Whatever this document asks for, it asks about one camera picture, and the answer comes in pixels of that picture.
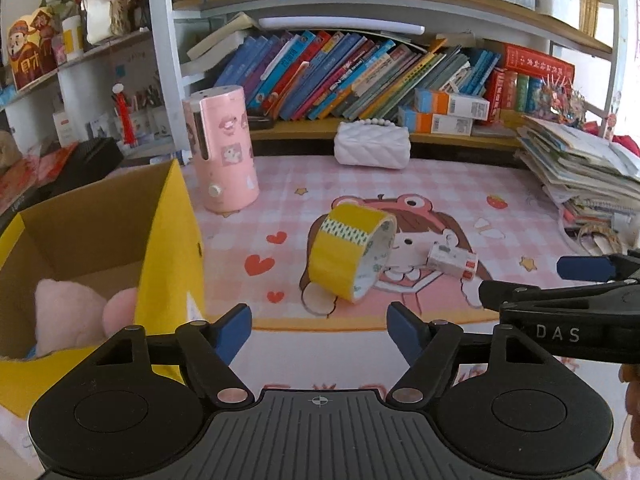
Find red and white pen toy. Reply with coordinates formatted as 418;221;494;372
112;82;137;147

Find yellow cardboard box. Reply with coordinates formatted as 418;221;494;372
0;158;206;419

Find white and wooden bookshelf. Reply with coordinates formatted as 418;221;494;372
147;0;627;152

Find white paper bag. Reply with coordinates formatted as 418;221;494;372
81;0;132;45

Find pen holder with pens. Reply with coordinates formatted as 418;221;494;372
120;84;174;144

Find yellow tape roll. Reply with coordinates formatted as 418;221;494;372
306;203;399;304

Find stack of papers and booklets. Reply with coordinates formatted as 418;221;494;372
514;114;640;257

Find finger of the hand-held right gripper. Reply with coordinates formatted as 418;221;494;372
478;279;640;312
556;252;640;284

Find pink cartoon desk mat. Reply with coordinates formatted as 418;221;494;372
100;154;640;413

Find pink plush toy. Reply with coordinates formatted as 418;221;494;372
33;277;142;357

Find orange and blue box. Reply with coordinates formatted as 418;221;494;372
414;87;491;121
398;107;474;137

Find white shelf unit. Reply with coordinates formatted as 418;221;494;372
0;25;177;162

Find white box red label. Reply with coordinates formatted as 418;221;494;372
52;109;76;146

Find thick red dictionary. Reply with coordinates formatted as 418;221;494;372
499;43;576;79

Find small white box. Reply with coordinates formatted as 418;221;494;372
425;241;480;281

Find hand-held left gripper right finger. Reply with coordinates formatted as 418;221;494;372
387;302;577;407

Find white quilted purse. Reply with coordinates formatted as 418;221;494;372
333;117;412;169

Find row of colourful books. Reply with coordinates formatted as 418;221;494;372
213;29;501;122

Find person's right hand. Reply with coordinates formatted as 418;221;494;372
618;362;640;454

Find colourful paper ornament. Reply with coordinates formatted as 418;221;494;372
536;74;587;122

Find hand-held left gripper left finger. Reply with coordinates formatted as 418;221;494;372
92;303;254;407

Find pink cartoon humidifier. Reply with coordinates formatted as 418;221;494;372
181;84;260;214

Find white cup yellow label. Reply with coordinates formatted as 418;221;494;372
60;14;85;60

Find fortune god doll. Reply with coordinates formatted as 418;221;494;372
5;7;59;92

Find thick cream-paged book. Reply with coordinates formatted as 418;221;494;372
185;11;261;62

